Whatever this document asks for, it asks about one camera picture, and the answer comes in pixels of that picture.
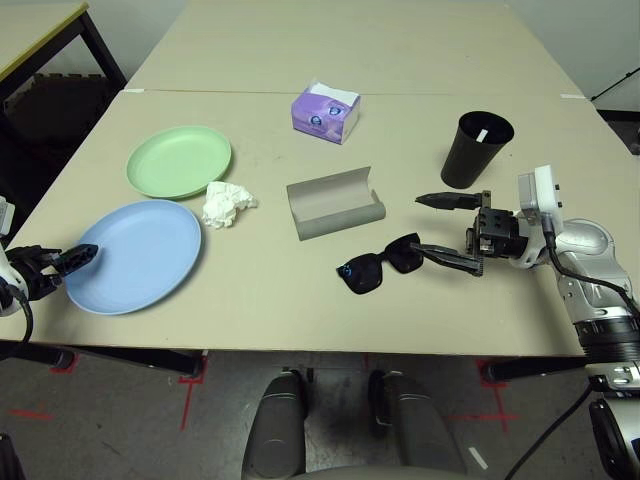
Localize grey robot left leg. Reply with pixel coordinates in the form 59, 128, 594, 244
241, 370, 307, 480

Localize blue plastic plate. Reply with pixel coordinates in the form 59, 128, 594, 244
64, 199, 204, 316

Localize grey robot leg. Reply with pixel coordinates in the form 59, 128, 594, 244
368, 369, 469, 476
241, 370, 307, 480

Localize black sunglasses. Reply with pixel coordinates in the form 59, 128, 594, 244
335, 232, 426, 296

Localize black table foot bar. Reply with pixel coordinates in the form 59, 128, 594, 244
0, 342, 76, 374
482, 355, 589, 384
49, 347, 201, 379

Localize white tissue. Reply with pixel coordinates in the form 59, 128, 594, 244
202, 180, 260, 231

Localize black tripod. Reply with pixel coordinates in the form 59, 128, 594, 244
589, 69, 640, 101

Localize side table black frame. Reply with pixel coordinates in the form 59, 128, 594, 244
0, 0, 129, 116

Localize grey robot right leg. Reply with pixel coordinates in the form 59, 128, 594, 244
368, 369, 469, 476

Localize green plastic plate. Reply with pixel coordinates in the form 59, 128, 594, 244
126, 125, 234, 201

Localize purple tissue pack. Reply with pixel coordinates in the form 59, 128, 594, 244
291, 77, 362, 146

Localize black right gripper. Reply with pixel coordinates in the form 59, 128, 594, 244
409, 190, 530, 277

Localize black plastic cup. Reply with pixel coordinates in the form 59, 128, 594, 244
440, 110, 516, 190

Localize grey open glasses case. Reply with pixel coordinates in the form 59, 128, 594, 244
286, 164, 387, 244

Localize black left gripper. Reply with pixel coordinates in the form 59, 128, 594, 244
7, 243, 100, 301

